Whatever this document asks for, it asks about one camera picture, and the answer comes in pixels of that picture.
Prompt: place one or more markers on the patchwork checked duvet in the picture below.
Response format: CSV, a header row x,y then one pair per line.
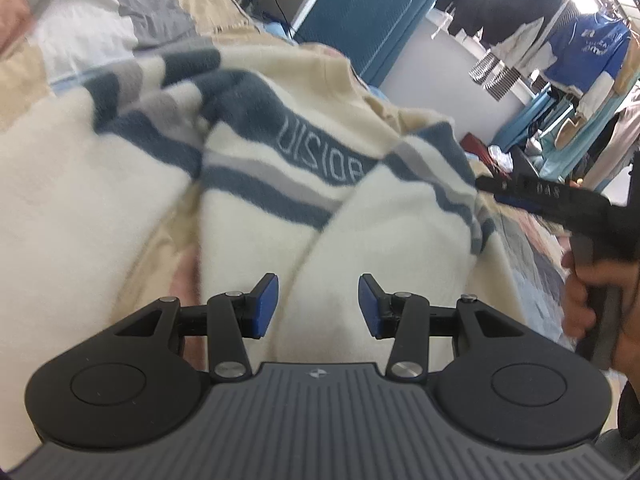
x,y
75,25

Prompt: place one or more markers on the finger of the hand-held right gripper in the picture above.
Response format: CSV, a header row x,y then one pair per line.
x,y
492,185

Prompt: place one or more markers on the white sweater with blue stripes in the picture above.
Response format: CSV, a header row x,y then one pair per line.
x,y
125,170

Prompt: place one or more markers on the light blue hanging garment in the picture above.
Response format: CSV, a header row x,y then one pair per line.
x,y
595,130

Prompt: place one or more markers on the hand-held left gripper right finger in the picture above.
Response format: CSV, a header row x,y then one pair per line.
x,y
371,307

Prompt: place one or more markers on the grey hanging jacket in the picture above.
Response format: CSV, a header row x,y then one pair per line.
x,y
520,42

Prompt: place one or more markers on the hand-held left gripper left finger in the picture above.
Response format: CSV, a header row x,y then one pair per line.
x,y
262,305

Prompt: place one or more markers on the person's right hand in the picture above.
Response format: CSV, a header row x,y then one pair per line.
x,y
575,305

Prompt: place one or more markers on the tan hanging garment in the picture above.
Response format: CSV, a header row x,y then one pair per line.
x,y
625,77

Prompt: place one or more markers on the striped hanging garment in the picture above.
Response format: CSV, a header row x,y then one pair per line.
x,y
492,75

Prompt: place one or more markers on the crumpled clear plastic bag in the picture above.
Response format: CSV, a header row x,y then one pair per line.
x,y
500,156

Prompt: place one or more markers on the dark red box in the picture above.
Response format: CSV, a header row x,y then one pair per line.
x,y
475,147

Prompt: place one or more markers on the blue padded chair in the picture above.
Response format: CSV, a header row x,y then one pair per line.
x,y
360,5

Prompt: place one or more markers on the blue and white jersey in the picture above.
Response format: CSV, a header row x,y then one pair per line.
x,y
585,45

